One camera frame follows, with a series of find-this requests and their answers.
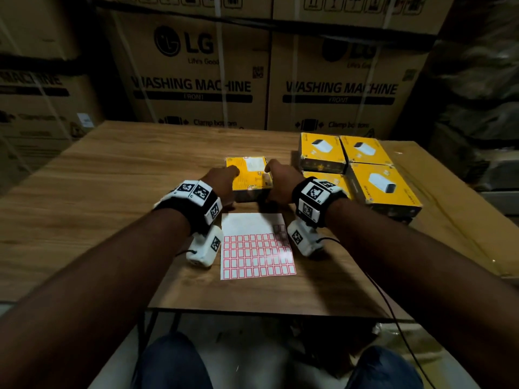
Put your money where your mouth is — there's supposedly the person's right hand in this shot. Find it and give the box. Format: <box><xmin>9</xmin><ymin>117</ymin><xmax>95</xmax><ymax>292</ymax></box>
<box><xmin>264</xmin><ymin>159</ymin><xmax>305</xmax><ymax>205</ymax></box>

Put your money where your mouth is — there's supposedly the person's left hand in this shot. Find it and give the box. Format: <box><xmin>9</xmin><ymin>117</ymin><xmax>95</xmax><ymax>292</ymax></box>
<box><xmin>201</xmin><ymin>165</ymin><xmax>241</xmax><ymax>209</ymax></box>

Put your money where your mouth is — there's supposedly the sheet of red-bordered labels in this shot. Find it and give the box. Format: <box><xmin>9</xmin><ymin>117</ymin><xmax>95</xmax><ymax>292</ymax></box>
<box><xmin>220</xmin><ymin>212</ymin><xmax>297</xmax><ymax>281</ymax></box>

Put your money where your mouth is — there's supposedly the person's right forearm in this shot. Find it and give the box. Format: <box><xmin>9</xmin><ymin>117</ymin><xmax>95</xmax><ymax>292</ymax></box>
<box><xmin>324</xmin><ymin>198</ymin><xmax>519</xmax><ymax>389</ymax></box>

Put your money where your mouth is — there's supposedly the person's left forearm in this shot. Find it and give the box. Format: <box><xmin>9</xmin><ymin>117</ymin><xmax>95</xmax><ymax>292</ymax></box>
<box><xmin>0</xmin><ymin>208</ymin><xmax>191</xmax><ymax>389</ymax></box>

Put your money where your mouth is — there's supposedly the person's left leg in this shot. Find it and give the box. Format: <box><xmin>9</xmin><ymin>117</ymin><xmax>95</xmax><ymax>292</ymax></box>
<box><xmin>131</xmin><ymin>332</ymin><xmax>214</xmax><ymax>389</ymax></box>

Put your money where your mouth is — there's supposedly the person's leg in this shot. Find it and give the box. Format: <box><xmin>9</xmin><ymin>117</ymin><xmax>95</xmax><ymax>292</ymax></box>
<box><xmin>347</xmin><ymin>346</ymin><xmax>424</xmax><ymax>389</ymax></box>
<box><xmin>131</xmin><ymin>332</ymin><xmax>214</xmax><ymax>389</ymax></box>

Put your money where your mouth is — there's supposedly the person's right leg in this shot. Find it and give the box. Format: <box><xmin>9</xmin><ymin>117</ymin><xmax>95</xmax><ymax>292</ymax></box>
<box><xmin>347</xmin><ymin>346</ymin><xmax>424</xmax><ymax>389</ymax></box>

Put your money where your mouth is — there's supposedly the black wristband with marker tags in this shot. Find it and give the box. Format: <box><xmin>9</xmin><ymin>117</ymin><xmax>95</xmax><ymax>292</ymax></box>
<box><xmin>291</xmin><ymin>177</ymin><xmax>349</xmax><ymax>230</ymax></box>
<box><xmin>153</xmin><ymin>180</ymin><xmax>224</xmax><ymax>236</ymax></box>

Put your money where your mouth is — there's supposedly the stack of large printed cartons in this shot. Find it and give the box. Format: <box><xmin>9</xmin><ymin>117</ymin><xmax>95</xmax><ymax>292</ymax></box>
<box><xmin>0</xmin><ymin>0</ymin><xmax>455</xmax><ymax>191</ymax></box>

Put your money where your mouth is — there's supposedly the black stretch wrap band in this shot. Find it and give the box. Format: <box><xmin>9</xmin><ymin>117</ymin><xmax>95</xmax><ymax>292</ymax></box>
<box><xmin>0</xmin><ymin>54</ymin><xmax>102</xmax><ymax>76</ymax></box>
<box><xmin>91</xmin><ymin>0</ymin><xmax>438</xmax><ymax>51</ymax></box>

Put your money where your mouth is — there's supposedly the flat brown cardboard sheet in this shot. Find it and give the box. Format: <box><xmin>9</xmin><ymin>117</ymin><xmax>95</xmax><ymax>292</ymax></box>
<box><xmin>381</xmin><ymin>140</ymin><xmax>519</xmax><ymax>278</ymax></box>

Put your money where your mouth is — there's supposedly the plastic wrapped flat carton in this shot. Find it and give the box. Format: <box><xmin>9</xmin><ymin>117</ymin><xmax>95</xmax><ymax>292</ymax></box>
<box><xmin>372</xmin><ymin>323</ymin><xmax>447</xmax><ymax>357</ymax></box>

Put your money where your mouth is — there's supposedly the plastic wrapped cardboard stack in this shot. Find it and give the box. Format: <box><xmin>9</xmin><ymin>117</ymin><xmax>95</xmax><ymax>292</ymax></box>
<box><xmin>391</xmin><ymin>0</ymin><xmax>519</xmax><ymax>215</ymax></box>

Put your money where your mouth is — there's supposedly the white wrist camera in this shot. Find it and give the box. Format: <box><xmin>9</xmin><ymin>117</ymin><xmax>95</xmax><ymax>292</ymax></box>
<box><xmin>185</xmin><ymin>225</ymin><xmax>224</xmax><ymax>268</ymax></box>
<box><xmin>287</xmin><ymin>217</ymin><xmax>325</xmax><ymax>258</ymax></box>

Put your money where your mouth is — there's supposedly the black metal table frame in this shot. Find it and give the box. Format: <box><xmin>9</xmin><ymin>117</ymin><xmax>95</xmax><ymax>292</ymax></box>
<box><xmin>137</xmin><ymin>310</ymin><xmax>183</xmax><ymax>353</ymax></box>

